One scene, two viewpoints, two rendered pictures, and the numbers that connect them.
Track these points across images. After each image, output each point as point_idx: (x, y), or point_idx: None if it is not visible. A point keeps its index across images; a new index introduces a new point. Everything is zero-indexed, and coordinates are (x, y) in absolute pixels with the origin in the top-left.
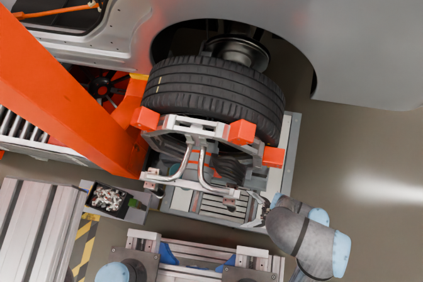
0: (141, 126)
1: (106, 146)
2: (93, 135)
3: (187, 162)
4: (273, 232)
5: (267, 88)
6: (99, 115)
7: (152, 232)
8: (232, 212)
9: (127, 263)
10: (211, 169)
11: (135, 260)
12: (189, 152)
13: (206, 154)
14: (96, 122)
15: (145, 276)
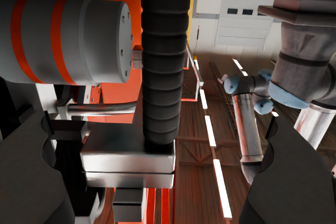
0: (96, 98)
1: (132, 65)
2: (132, 96)
3: (105, 113)
4: None
5: None
6: (111, 97)
7: None
8: None
9: (282, 56)
10: (72, 77)
11: (288, 32)
12: (87, 115)
13: (50, 84)
14: (120, 98)
15: (326, 34)
